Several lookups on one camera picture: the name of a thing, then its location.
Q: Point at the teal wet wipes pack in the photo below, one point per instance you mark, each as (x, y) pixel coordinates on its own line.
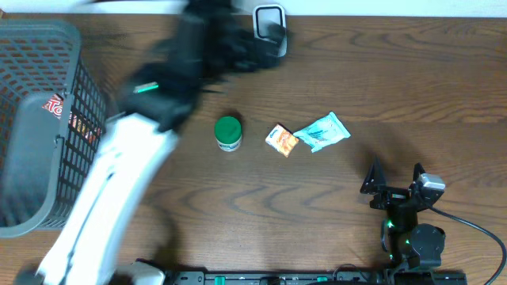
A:
(323, 132)

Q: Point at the white barcode scanner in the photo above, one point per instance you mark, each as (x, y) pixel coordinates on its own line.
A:
(277, 16)

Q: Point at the green lid jar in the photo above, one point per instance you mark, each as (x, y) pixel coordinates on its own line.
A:
(228, 133)

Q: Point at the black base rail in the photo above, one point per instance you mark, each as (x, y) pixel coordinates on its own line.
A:
(272, 278)

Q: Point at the red chocolate bar wrapper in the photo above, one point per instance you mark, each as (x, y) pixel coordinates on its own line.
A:
(54, 105)

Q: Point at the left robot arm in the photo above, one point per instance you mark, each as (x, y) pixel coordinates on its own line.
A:
(155, 102)

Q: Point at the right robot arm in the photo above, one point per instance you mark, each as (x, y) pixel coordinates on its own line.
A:
(415, 248)

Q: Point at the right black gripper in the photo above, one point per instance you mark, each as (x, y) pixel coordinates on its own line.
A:
(390, 195)

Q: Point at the grey plastic mesh basket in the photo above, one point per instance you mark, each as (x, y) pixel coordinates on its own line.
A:
(44, 160)

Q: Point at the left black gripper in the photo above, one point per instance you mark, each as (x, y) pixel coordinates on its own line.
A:
(259, 58)

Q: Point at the orange snack packet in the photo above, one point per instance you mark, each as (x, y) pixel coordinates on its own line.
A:
(282, 140)

